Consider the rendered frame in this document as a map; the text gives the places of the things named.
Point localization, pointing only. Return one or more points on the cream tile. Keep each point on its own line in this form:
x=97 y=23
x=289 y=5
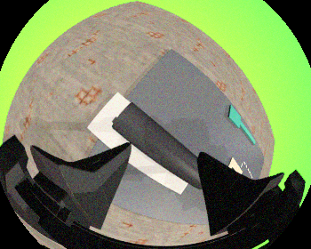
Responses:
x=234 y=165

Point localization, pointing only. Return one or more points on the teal t-shaped block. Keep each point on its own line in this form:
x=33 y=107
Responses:
x=236 y=120

